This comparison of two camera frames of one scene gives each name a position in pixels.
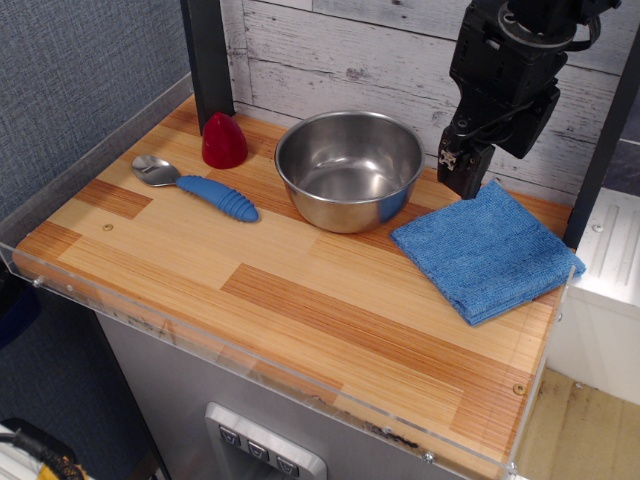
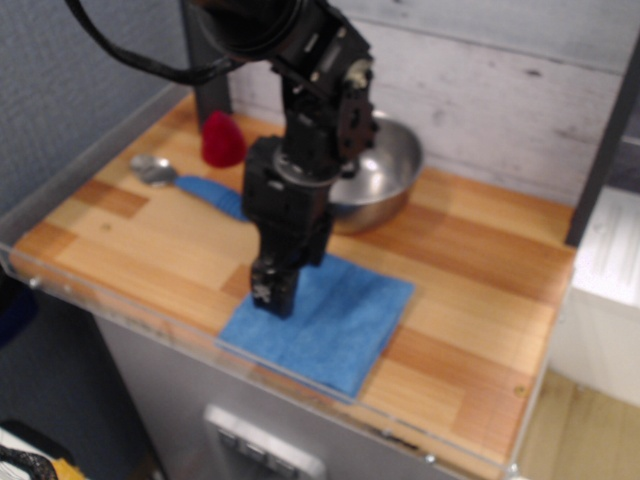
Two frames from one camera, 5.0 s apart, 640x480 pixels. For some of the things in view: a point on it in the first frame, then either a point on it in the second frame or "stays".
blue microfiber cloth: x=493 y=254 -> x=342 y=315
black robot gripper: x=509 y=93 -> x=295 y=225
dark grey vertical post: x=205 y=30 stays
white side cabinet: x=596 y=339 stays
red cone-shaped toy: x=223 y=143 stays
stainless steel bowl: x=349 y=171 stays
